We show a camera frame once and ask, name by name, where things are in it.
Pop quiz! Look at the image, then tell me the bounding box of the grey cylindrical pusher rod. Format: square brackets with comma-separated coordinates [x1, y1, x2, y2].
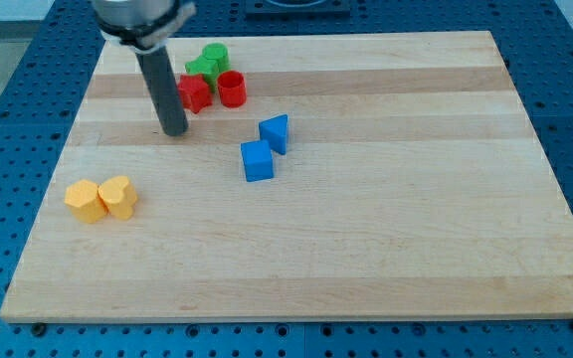
[136, 46, 188, 136]

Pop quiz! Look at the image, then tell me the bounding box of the green cylinder block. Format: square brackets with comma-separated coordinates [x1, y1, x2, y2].
[202, 43, 230, 73]

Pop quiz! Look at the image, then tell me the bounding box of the red star block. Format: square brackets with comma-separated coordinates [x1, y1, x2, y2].
[177, 74, 213, 114]

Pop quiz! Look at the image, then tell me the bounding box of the green star block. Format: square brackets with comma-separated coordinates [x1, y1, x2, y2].
[185, 56, 220, 92]

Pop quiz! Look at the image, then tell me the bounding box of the red cylinder block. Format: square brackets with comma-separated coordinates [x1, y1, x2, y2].
[217, 70, 247, 108]

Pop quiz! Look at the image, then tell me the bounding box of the yellow heart block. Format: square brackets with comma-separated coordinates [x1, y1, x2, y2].
[98, 175, 138, 220]

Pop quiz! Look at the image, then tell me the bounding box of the blue triangle block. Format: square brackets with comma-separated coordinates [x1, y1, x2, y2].
[259, 114, 288, 155]

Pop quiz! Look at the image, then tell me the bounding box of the blue cube block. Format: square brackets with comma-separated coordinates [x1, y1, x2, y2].
[240, 140, 274, 182]

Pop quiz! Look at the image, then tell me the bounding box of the yellow hexagon block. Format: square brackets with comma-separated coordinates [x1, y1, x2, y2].
[64, 179, 108, 224]

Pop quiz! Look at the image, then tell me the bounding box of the wooden board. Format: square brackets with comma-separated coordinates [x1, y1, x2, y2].
[0, 31, 573, 323]

